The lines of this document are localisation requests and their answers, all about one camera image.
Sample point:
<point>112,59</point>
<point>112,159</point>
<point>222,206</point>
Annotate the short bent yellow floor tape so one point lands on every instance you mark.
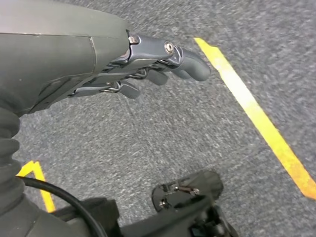
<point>47,196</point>

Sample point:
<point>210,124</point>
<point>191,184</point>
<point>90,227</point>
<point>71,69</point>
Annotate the black robot leg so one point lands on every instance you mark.
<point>160,225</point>

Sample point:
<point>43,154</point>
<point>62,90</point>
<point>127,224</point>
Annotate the black robot foot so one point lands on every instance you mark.
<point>207,183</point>

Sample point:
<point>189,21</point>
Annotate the straight yellow floor tape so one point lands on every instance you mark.
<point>259,121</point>

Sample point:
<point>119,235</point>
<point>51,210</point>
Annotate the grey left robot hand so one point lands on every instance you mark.
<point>49,55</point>

